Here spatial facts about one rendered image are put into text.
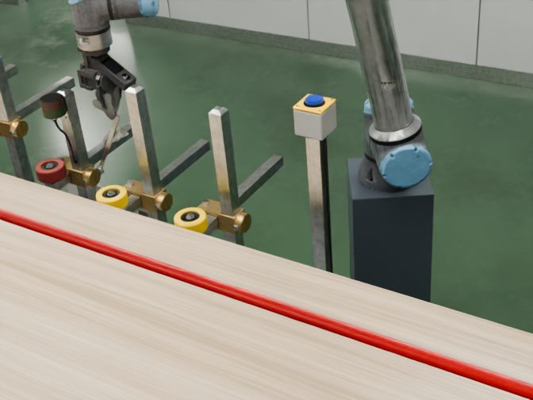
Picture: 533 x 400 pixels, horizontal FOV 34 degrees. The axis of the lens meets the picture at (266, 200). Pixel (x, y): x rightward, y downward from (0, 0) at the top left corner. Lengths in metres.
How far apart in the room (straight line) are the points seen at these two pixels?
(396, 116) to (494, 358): 0.92
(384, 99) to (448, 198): 1.44
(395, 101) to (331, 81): 2.40
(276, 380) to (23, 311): 0.60
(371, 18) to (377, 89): 0.21
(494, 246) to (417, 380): 1.89
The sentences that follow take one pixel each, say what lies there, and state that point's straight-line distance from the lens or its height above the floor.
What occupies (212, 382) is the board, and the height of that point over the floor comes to 0.90.
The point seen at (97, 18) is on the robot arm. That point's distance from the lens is 2.25.
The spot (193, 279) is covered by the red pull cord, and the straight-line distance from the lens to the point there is 0.53.
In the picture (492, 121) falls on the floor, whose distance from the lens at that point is 4.36.
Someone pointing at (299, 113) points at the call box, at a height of 1.21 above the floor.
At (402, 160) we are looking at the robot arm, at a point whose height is 0.81.
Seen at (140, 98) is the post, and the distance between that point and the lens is 2.17.
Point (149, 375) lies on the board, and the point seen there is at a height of 0.90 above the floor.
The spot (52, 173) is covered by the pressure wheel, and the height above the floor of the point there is 0.90.
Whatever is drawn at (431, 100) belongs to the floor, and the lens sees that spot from 4.54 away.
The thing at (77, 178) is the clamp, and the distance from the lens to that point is 2.46.
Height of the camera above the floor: 2.07
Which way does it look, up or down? 33 degrees down
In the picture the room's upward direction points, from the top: 5 degrees counter-clockwise
